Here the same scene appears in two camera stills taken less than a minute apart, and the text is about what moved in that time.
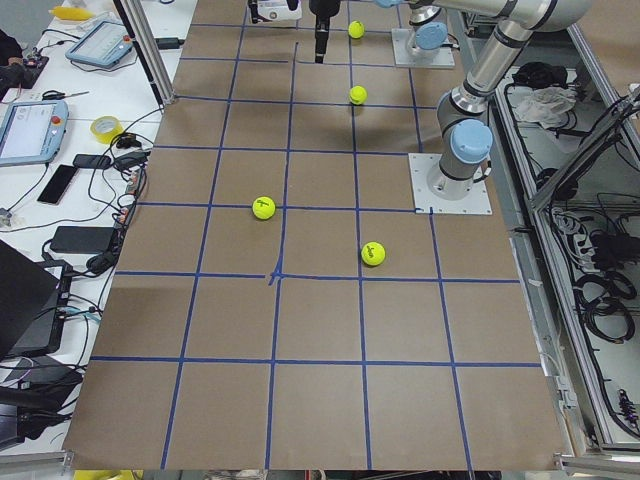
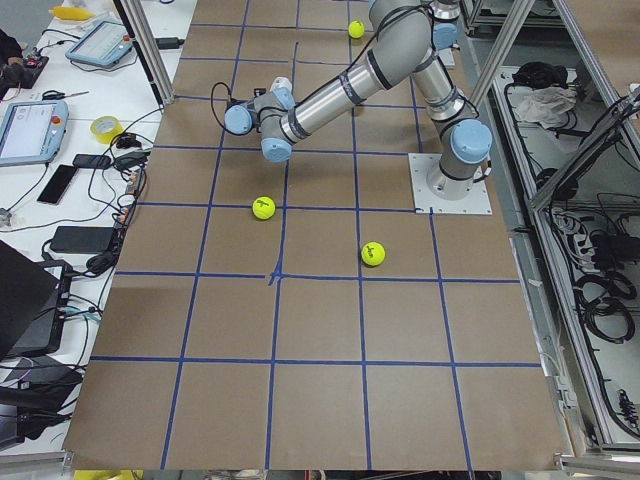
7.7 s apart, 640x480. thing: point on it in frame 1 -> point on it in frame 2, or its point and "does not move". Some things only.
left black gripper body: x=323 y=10 -> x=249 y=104
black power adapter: x=83 y=239 does not move
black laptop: x=34 y=297 does not move
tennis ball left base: x=373 y=253 does not move
